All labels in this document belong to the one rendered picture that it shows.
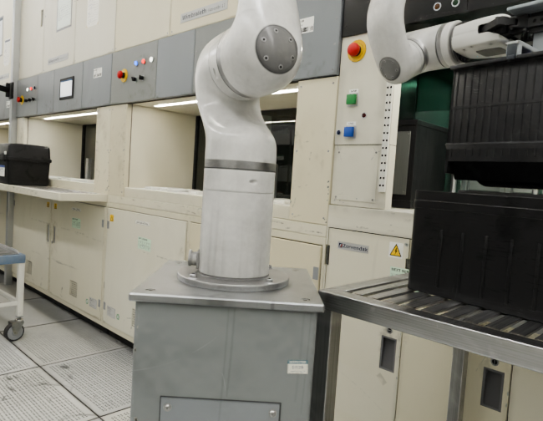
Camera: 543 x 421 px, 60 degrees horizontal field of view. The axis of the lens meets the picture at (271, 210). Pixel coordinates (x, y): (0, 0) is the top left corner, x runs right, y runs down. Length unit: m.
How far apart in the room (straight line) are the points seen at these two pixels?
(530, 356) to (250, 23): 0.57
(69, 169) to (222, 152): 3.36
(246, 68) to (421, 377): 1.01
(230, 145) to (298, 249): 0.92
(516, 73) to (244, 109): 0.43
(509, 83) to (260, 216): 0.43
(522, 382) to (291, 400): 0.73
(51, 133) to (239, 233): 3.36
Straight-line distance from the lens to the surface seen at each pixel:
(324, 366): 0.80
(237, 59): 0.73
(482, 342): 0.66
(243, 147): 0.74
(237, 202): 0.74
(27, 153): 3.37
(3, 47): 4.55
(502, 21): 0.91
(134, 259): 2.47
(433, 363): 1.41
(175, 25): 2.32
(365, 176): 1.47
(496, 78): 0.84
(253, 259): 0.76
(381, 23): 0.97
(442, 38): 0.99
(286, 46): 0.73
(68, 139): 4.07
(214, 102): 0.83
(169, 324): 0.71
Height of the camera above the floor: 0.93
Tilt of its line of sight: 3 degrees down
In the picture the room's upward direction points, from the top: 4 degrees clockwise
